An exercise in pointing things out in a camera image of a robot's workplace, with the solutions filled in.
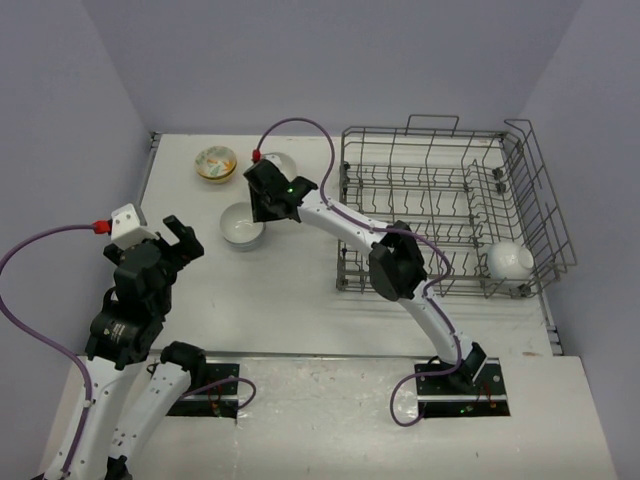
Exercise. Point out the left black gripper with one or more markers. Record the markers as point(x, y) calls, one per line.
point(188, 246)

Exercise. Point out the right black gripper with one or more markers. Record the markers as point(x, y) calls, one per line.
point(259, 213)

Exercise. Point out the beige bowl orange flower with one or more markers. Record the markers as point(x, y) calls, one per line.
point(290, 165)

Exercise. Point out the yellow patterned bowl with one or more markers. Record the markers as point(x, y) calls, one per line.
point(217, 172)

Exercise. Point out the white bowl green leaves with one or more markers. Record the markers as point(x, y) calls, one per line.
point(215, 154)

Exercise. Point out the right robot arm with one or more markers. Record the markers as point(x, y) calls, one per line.
point(395, 262)

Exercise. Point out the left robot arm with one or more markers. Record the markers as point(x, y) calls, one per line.
point(105, 438)

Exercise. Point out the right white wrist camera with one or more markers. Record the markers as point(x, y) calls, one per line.
point(276, 160)

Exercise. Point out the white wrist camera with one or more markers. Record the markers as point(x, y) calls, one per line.
point(276, 160)
point(129, 227)

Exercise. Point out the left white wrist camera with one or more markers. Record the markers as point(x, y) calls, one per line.
point(129, 227)

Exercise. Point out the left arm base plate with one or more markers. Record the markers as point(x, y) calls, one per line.
point(218, 402)

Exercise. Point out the grey wire dish rack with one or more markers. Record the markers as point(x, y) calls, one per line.
point(464, 190)

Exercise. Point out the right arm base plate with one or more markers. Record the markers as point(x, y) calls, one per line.
point(439, 398)

